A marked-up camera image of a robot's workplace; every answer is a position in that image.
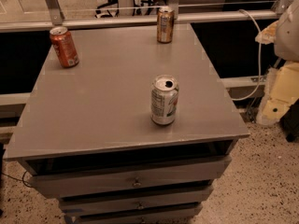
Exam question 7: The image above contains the top drawer with knob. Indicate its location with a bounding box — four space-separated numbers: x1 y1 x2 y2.
29 155 232 198

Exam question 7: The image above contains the black floor cable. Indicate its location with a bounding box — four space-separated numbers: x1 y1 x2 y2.
1 170 34 189

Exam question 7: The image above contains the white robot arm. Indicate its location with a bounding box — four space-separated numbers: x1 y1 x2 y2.
255 0 299 126

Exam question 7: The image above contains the drawer with knob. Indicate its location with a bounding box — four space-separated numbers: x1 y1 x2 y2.
29 155 232 198
59 183 213 217

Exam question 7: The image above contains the white cable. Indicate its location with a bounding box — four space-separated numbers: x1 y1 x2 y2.
232 8 264 102

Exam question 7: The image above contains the red coke can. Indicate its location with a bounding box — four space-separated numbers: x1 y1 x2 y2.
50 26 79 68

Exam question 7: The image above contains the grey drawer cabinet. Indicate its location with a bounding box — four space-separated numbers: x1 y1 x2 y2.
3 23 251 224

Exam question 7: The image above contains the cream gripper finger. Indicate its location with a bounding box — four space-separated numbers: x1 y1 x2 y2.
255 21 278 45
256 61 299 126

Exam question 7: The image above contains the bottom drawer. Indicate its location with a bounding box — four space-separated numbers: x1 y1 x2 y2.
64 203 202 224

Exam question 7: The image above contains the middle drawer with knob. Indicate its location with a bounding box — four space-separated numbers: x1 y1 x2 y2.
59 183 213 217

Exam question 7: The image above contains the white green 7up can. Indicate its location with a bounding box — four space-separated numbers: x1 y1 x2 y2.
150 75 179 125

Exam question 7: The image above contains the metal frame rail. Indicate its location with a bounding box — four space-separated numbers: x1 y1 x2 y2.
0 10 278 33

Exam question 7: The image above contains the brown gold soda can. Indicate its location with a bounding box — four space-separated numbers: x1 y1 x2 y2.
157 7 175 43

